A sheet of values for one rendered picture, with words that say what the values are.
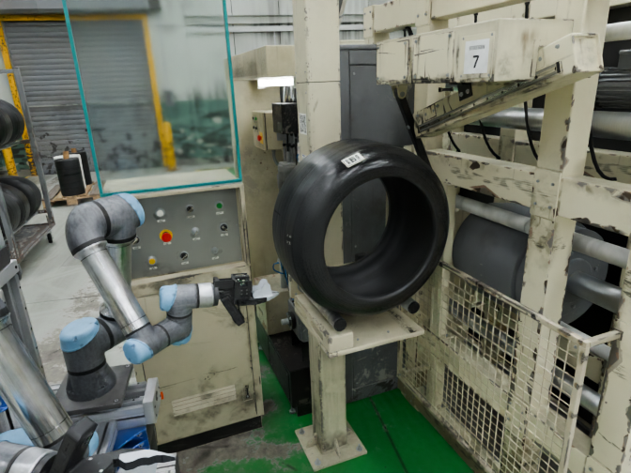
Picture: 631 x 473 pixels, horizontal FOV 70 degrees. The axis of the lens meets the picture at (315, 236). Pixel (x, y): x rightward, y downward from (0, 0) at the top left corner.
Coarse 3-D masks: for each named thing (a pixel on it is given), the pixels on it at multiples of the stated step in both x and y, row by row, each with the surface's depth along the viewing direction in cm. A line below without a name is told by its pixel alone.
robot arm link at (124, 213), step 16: (112, 208) 132; (128, 208) 136; (112, 224) 131; (128, 224) 137; (112, 240) 136; (128, 240) 139; (112, 256) 140; (128, 256) 143; (128, 272) 146; (112, 320) 149
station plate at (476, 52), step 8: (472, 40) 116; (480, 40) 113; (488, 40) 111; (472, 48) 116; (480, 48) 114; (488, 48) 111; (472, 56) 117; (480, 56) 114; (464, 64) 120; (472, 64) 117; (480, 64) 114; (464, 72) 120; (472, 72) 117; (480, 72) 115
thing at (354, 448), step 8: (296, 432) 224; (304, 432) 223; (312, 432) 223; (304, 440) 218; (352, 440) 217; (360, 440) 217; (304, 448) 214; (312, 448) 214; (344, 448) 213; (352, 448) 213; (360, 448) 211; (312, 456) 209; (320, 456) 209; (328, 456) 208; (336, 456) 208; (344, 456) 208; (352, 456) 208; (312, 464) 205; (320, 464) 204; (328, 464) 204; (336, 464) 206
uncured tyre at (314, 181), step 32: (320, 160) 138; (384, 160) 134; (416, 160) 140; (288, 192) 142; (320, 192) 130; (416, 192) 166; (288, 224) 136; (320, 224) 131; (416, 224) 170; (448, 224) 150; (288, 256) 138; (320, 256) 134; (384, 256) 176; (416, 256) 166; (320, 288) 138; (352, 288) 170; (384, 288) 166; (416, 288) 152
